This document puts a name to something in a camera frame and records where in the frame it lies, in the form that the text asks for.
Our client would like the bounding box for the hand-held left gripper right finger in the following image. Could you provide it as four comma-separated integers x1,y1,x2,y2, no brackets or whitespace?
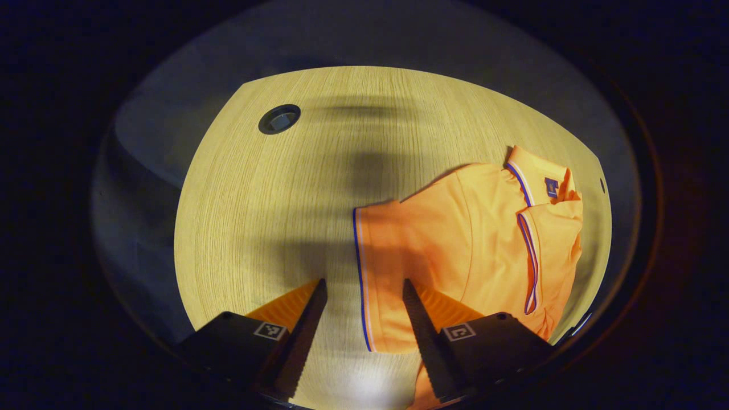
402,278,556,404

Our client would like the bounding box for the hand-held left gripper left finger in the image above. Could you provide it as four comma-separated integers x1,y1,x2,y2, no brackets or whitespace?
179,278,329,402

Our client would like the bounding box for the orange T-shirt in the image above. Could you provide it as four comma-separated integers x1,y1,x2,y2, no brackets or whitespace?
352,145,584,410

